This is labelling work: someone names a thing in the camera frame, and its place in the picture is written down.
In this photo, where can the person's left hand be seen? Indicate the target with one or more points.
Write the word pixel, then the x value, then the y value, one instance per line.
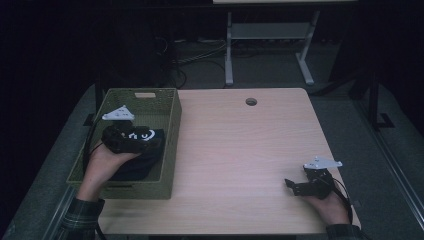
pixel 100 170

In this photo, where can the grey tape strip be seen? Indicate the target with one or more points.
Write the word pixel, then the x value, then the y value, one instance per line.
pixel 357 203

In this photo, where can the dark navy garment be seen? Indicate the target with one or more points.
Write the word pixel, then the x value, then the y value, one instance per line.
pixel 146 163

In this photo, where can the person's right hand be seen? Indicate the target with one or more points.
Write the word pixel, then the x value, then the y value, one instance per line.
pixel 330 208

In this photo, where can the white metal desk frame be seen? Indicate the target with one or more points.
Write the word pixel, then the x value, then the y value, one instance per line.
pixel 266 30

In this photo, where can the metal floor rail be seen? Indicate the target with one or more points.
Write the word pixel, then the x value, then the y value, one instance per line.
pixel 390 156
pixel 53 216

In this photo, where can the green woven basket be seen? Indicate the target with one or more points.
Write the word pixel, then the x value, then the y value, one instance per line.
pixel 146 110

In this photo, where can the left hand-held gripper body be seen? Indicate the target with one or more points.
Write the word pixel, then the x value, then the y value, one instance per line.
pixel 118 138

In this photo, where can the black metal stand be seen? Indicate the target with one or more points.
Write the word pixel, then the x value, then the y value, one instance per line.
pixel 375 100
pixel 97 100

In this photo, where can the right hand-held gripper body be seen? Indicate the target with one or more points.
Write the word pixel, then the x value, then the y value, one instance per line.
pixel 315 185

